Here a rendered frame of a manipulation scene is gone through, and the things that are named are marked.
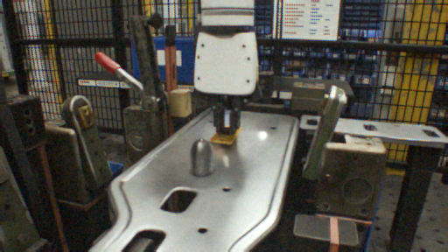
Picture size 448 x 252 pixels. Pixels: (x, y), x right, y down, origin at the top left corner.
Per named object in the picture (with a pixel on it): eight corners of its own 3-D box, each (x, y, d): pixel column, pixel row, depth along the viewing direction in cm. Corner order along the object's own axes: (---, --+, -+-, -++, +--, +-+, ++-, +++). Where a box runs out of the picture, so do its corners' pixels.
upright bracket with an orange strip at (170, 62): (179, 230, 76) (169, 24, 59) (175, 228, 76) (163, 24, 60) (185, 223, 78) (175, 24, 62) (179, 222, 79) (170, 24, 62)
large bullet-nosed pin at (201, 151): (208, 188, 41) (207, 143, 39) (187, 184, 42) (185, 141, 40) (216, 177, 44) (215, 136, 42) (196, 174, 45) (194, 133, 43)
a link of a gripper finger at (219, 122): (201, 94, 51) (202, 132, 53) (219, 96, 50) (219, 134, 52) (207, 91, 54) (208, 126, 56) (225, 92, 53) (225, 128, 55)
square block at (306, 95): (310, 218, 80) (325, 87, 68) (280, 213, 82) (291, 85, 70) (311, 202, 87) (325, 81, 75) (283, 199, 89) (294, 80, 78)
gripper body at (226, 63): (188, 24, 46) (190, 94, 49) (254, 23, 43) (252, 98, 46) (206, 24, 52) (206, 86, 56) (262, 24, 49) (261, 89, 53)
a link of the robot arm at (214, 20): (190, 9, 44) (190, 29, 45) (247, 8, 42) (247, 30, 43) (208, 11, 52) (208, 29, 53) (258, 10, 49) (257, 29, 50)
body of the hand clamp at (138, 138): (165, 262, 65) (151, 110, 53) (139, 255, 67) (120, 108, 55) (177, 245, 70) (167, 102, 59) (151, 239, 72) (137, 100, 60)
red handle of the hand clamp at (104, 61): (155, 101, 53) (91, 52, 54) (150, 110, 54) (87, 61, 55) (166, 95, 57) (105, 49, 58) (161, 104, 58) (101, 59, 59)
